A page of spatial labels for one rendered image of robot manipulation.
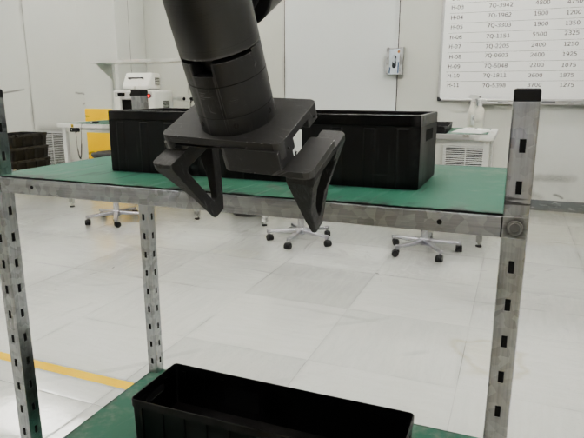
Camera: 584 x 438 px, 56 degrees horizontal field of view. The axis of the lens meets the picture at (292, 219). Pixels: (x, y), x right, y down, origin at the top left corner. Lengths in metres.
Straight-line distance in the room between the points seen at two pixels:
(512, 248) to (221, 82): 0.46
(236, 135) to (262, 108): 0.03
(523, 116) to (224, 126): 0.41
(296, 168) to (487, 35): 5.24
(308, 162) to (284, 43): 5.70
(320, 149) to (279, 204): 0.39
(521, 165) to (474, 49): 4.89
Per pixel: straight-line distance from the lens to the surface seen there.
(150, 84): 5.34
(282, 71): 6.06
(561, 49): 5.58
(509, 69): 5.56
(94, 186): 0.96
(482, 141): 4.07
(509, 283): 0.74
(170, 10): 0.38
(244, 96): 0.39
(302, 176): 0.38
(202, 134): 0.41
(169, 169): 0.44
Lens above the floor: 1.10
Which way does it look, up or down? 13 degrees down
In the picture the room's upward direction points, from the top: straight up
